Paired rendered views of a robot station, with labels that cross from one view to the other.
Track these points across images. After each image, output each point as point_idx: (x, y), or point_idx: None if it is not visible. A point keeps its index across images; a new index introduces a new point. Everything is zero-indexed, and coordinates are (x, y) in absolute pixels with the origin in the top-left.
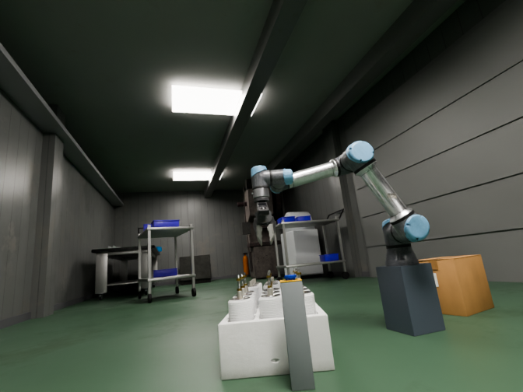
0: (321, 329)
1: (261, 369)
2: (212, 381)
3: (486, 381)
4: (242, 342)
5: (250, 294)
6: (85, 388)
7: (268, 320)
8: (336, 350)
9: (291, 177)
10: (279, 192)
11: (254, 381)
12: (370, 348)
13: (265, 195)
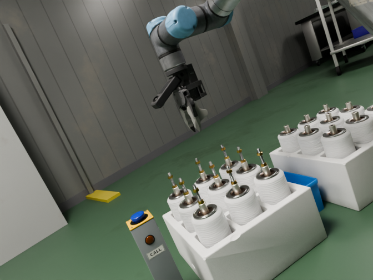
0: (205, 268)
1: (190, 265)
2: (177, 250)
3: None
4: (175, 237)
5: (204, 182)
6: (156, 213)
7: (177, 231)
8: (298, 278)
9: (176, 28)
10: (223, 25)
11: (183, 272)
12: None
13: (167, 69)
